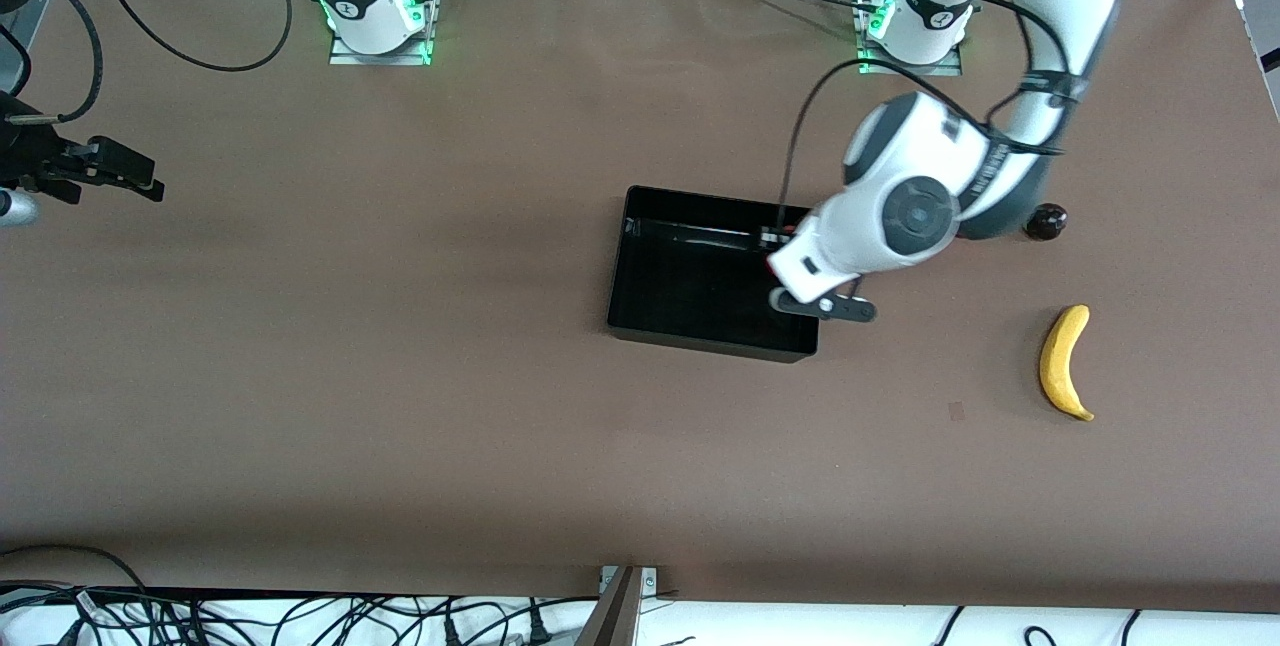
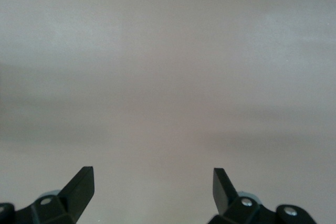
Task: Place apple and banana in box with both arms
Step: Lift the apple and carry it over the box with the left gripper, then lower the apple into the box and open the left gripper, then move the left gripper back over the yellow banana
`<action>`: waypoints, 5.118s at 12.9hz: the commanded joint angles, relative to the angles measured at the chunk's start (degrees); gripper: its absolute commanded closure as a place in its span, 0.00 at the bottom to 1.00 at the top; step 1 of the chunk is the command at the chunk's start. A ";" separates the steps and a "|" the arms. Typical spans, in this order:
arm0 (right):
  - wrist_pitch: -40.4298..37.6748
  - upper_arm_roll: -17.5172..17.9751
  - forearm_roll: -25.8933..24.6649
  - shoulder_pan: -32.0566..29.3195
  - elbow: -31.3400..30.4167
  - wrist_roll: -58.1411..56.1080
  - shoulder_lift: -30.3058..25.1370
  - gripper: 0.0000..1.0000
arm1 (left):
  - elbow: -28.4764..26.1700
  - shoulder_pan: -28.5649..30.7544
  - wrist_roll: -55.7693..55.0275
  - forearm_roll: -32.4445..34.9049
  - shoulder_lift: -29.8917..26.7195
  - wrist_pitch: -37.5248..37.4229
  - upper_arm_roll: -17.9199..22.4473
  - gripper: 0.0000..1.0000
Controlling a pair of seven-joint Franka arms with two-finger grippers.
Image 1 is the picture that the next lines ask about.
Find brown table cover sheet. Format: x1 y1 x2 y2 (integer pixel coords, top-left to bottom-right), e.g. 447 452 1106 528
0 0 1280 617

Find yellow banana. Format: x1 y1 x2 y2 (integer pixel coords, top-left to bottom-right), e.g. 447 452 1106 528
1038 304 1095 422

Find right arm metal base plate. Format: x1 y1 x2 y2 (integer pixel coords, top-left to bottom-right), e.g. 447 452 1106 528
328 0 434 66

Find black plastic box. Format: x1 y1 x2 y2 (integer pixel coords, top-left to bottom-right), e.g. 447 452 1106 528
606 185 827 364

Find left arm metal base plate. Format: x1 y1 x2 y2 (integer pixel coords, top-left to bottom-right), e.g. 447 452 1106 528
855 0 964 77

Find silver strut bracket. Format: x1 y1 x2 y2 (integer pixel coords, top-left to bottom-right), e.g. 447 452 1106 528
600 566 660 596

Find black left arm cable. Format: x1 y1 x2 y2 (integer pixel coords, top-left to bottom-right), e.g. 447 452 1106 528
778 0 1076 232

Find grey metal camera strut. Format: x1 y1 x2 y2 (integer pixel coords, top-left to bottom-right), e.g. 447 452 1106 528
575 566 641 646

